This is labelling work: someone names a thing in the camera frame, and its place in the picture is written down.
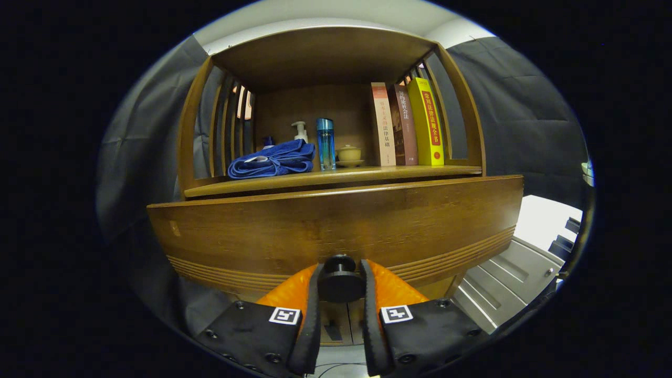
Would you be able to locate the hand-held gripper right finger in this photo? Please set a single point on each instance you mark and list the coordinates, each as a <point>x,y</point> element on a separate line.
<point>369,331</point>

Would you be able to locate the yellow book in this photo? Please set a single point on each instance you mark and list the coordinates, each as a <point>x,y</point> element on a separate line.
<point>428,126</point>

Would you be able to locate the wooden cabinet door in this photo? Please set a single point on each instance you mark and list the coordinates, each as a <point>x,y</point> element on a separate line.
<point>356,320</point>
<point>336,315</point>

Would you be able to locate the tall blue glass bottle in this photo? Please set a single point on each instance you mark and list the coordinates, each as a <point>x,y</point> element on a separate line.
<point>326,147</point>

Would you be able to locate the wooden cabinet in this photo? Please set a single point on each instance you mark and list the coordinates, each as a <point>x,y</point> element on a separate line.
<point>325,58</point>

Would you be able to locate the wooden countertop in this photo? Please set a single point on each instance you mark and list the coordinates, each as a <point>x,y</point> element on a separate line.
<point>357,174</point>

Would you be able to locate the brown book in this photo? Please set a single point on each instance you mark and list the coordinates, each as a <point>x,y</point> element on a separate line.
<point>407,131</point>

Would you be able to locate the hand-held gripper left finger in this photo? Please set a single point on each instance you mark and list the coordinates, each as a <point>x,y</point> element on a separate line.
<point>313,325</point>

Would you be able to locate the yellow lidded tea cup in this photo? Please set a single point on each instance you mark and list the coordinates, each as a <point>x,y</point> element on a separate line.
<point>349,153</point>

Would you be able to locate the small white blue-capped bottle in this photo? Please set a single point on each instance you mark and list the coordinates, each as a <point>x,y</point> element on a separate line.
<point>268,142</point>

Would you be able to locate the yellow saucer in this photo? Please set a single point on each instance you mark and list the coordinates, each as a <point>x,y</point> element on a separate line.
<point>349,164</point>

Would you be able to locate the white pump bottle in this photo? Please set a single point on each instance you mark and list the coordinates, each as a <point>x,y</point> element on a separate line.
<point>301,135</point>

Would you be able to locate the beige book with orange band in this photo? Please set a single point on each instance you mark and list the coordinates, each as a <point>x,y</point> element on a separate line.
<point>383,126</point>

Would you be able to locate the black block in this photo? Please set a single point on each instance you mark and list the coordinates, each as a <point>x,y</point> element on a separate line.
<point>573,226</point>
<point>562,245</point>

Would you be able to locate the folded blue towel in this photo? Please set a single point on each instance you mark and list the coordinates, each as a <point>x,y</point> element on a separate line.
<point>273,160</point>

